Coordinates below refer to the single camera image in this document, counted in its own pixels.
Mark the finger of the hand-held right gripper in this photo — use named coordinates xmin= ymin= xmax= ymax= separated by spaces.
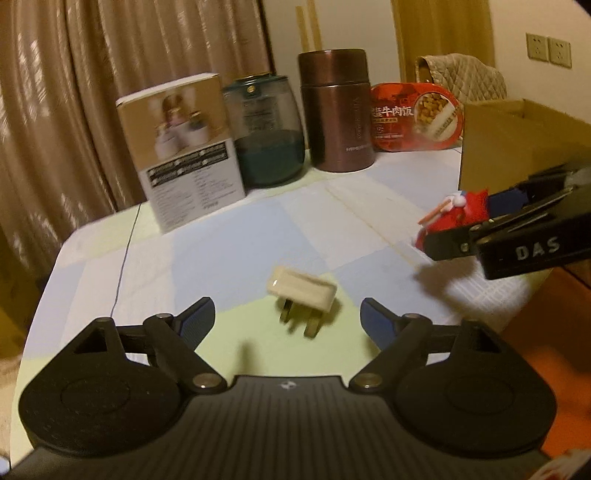
xmin=488 ymin=168 xmax=574 ymax=216
xmin=425 ymin=198 xmax=556 ymax=262

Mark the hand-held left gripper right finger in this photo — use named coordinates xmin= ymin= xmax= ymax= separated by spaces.
xmin=348 ymin=296 xmax=502 ymax=394

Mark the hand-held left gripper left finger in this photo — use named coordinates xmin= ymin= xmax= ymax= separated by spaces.
xmin=74 ymin=296 xmax=227 ymax=394

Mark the red plush toy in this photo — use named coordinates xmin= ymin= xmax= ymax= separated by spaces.
xmin=417 ymin=188 xmax=491 ymax=252

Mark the large brown cardboard box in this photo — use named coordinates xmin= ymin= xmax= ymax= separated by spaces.
xmin=457 ymin=98 xmax=591 ymax=192

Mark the white plug adapter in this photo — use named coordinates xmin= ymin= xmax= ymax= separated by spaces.
xmin=267 ymin=265 xmax=339 ymax=337

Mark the pastel checked tablecloth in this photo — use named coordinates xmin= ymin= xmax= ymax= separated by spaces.
xmin=28 ymin=148 xmax=555 ymax=370

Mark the red food container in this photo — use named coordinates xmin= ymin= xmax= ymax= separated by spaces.
xmin=369 ymin=82 xmax=464 ymax=153

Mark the quilted beige chair cover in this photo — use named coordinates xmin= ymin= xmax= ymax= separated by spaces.
xmin=413 ymin=54 xmax=509 ymax=103

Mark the brown metal thermos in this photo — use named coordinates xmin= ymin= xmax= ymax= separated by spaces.
xmin=297 ymin=49 xmax=376 ymax=173

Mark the green glass jar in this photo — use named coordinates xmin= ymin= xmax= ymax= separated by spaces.
xmin=222 ymin=73 xmax=305 ymax=188

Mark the beige printed product box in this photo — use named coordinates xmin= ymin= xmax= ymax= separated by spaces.
xmin=115 ymin=72 xmax=245 ymax=235

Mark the wooden door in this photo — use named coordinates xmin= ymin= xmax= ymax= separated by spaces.
xmin=392 ymin=0 xmax=492 ymax=86

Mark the wooden stick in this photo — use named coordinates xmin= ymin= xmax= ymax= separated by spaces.
xmin=308 ymin=0 xmax=323 ymax=51

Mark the beige patterned curtain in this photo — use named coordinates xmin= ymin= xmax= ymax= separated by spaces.
xmin=0 ymin=0 xmax=273 ymax=278

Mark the thin dark cable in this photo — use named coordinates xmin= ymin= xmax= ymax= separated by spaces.
xmin=108 ymin=203 xmax=141 ymax=319

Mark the white wall socket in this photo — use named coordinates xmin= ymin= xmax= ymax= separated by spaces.
xmin=526 ymin=32 xmax=550 ymax=61
xmin=549 ymin=37 xmax=572 ymax=66

